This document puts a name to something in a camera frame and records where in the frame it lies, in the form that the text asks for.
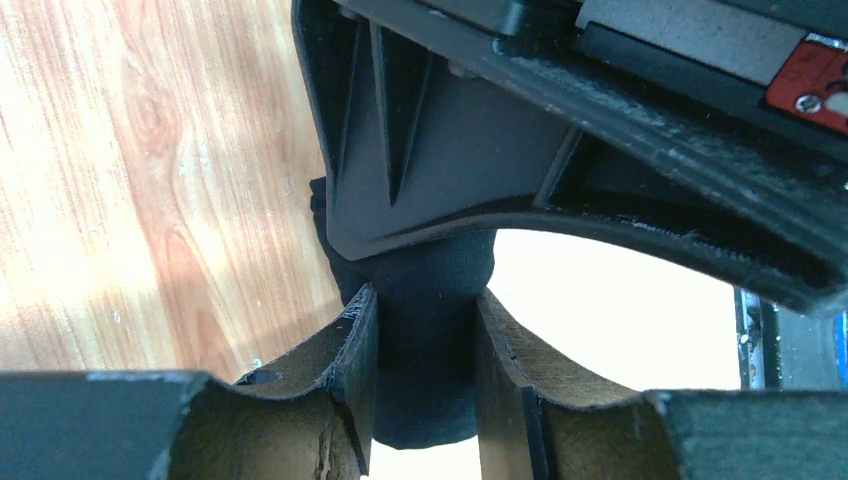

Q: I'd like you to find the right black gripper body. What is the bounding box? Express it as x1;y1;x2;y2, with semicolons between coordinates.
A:
345;1;847;163

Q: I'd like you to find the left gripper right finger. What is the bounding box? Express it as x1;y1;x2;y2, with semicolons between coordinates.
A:
475;293;847;479

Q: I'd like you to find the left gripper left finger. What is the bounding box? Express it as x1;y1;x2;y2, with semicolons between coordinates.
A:
1;286;377;479

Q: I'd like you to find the black underwear white waistband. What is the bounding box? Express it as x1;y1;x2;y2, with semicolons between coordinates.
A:
309;177;496;450

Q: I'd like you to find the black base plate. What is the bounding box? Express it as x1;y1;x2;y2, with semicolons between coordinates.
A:
734;288;847;390

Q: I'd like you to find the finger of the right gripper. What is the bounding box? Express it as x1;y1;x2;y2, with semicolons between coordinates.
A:
292;1;847;315

